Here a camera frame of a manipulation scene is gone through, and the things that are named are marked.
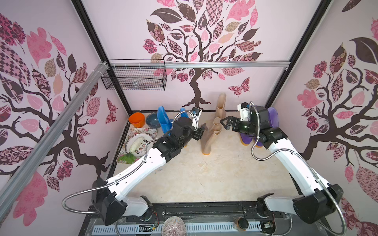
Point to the purple rain boot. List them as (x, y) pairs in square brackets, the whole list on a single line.
[(268, 126), (246, 139)]

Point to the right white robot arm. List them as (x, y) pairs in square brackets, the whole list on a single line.
[(318, 198)]

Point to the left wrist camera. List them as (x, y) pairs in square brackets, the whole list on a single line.
[(197, 113)]

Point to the white printed plate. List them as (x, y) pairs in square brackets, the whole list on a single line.
[(136, 144)]

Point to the black corner frame post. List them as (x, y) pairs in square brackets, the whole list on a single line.
[(308, 34)]

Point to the silver aluminium rail left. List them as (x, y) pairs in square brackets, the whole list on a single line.
[(28, 167)]

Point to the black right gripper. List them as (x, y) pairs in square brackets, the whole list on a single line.
[(234, 123)]

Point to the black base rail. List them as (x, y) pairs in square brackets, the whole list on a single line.
[(246, 209)]

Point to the silver aluminium rail back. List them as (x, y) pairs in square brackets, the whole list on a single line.
[(175, 65)]

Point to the toy white radish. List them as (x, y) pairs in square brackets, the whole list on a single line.
[(126, 158)]

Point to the white vented strip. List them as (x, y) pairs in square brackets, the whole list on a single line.
[(191, 229)]

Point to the silver aluminium rail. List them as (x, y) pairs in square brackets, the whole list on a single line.
[(28, 167), (175, 65)]

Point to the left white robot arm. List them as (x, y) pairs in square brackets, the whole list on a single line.
[(109, 197)]

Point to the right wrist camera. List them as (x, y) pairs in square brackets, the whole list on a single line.
[(244, 109)]

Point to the orange cup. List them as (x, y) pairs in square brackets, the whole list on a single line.
[(137, 120)]

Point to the round pink glass dish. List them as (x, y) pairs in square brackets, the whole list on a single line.
[(174, 226)]

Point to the blue rain boot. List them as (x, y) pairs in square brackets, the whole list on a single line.
[(184, 113), (164, 120)]

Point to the black left corner post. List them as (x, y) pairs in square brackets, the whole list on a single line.
[(102, 53)]

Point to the dark blue bowl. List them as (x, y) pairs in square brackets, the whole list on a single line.
[(152, 121)]

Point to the black wire basket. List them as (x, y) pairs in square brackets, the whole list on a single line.
[(136, 74)]

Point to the standing blue rain boot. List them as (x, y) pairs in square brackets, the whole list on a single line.
[(184, 113)]

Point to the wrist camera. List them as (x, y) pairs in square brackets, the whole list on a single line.
[(197, 113), (244, 109)]

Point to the beige rain boot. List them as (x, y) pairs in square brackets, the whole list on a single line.
[(220, 106), (210, 135)]

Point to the small black round knob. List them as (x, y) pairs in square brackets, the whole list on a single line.
[(242, 224)]

